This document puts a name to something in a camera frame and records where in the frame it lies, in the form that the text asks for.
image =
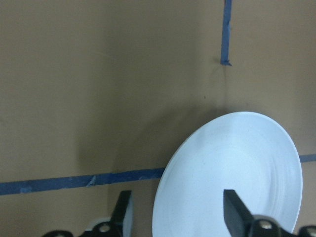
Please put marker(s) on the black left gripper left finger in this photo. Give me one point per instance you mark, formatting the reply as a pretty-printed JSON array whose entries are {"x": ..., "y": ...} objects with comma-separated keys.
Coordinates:
[{"x": 122, "y": 218}]

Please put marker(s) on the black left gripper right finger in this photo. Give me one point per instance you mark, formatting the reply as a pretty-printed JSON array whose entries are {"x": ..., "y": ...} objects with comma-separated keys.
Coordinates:
[{"x": 237, "y": 217}]

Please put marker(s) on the blue plate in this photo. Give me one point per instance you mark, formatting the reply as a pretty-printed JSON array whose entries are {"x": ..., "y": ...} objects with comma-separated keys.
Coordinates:
[{"x": 244, "y": 151}]

